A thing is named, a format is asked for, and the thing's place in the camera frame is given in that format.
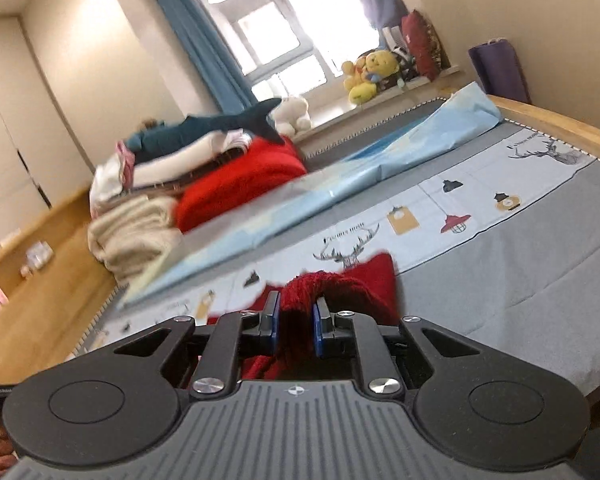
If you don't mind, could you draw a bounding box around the light blue folded sheet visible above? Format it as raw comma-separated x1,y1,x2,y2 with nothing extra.
120,84,503,309

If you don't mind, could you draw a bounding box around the cream folded blanket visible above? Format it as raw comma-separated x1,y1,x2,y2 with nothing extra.
86,195,182,285

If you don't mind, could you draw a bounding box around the dark red pillow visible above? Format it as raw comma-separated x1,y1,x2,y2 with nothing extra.
401,10,443,81

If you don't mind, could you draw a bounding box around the blue left curtain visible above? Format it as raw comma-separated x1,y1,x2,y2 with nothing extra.
156,0,258,114

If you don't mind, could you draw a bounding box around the window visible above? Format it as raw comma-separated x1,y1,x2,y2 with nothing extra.
199,0,379,100

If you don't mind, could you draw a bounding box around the yellow bear plush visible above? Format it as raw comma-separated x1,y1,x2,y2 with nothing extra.
341,49,405,106

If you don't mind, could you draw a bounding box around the dark teal shark plush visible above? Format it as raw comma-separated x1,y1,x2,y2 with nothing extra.
123,98,284,164

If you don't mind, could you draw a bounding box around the white wardrobe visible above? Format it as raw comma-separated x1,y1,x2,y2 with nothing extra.
0,18,59,248

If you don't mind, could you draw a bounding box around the tissue pack on headboard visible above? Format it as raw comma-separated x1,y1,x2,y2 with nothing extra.
20,242,54,278

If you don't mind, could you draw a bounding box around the bright red folded blanket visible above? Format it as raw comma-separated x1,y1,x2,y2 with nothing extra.
175,138,308,233

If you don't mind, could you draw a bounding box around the white sheep plush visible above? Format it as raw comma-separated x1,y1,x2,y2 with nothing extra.
271,96,312,138

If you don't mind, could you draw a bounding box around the printed deer bed sheet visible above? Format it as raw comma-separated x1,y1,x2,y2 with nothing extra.
76,125,592,354

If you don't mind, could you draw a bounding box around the dark red knit sweater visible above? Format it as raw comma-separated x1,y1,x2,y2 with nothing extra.
206,251,402,382

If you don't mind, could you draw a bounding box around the white folded bedding stack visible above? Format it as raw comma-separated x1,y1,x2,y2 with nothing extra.
88,130,252,218

